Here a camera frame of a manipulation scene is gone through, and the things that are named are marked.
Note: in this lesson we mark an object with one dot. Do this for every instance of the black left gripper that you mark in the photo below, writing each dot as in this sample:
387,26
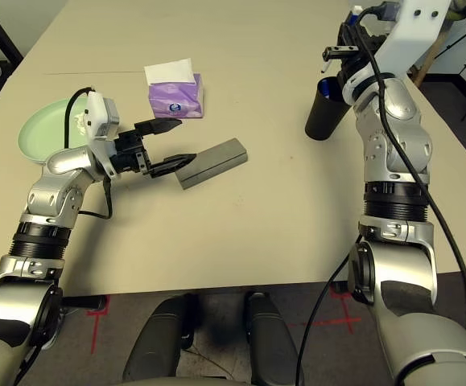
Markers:
130,154

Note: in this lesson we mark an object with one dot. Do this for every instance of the black table foot bar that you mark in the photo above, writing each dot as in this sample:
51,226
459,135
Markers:
83,302

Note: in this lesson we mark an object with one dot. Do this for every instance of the grey robot right leg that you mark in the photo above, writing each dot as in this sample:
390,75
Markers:
270,342

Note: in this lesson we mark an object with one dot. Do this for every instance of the light green plate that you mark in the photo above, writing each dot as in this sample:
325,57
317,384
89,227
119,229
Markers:
43,128

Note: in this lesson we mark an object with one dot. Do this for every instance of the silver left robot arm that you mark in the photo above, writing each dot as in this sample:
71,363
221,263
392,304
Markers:
63,169

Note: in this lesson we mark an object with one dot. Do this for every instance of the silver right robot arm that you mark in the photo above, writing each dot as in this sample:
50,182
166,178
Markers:
397,132

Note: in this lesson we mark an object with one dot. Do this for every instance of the white tissue sheet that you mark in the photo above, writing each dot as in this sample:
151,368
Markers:
168,71

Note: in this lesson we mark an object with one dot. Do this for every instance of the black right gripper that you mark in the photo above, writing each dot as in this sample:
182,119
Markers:
355,60

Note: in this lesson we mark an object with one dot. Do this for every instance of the white and blue pen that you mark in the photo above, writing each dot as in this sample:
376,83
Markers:
355,12

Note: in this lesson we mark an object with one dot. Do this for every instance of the grey robot left leg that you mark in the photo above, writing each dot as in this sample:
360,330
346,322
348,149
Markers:
156,342

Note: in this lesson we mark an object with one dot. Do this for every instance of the grey glasses case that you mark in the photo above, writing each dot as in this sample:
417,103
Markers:
216,163

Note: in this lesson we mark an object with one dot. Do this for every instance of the wooden stool green seat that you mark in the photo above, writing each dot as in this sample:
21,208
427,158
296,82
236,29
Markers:
425,60

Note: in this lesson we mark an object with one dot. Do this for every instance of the grey robot leg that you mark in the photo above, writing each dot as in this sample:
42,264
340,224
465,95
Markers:
270,342
156,342

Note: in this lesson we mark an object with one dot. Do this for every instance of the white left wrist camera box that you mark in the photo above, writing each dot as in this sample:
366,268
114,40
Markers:
97,116

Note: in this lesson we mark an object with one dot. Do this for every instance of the purple tissue box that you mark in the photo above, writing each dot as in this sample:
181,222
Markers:
176,100

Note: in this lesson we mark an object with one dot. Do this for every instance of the black plastic cup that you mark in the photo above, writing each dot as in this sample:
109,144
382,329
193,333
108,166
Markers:
323,120

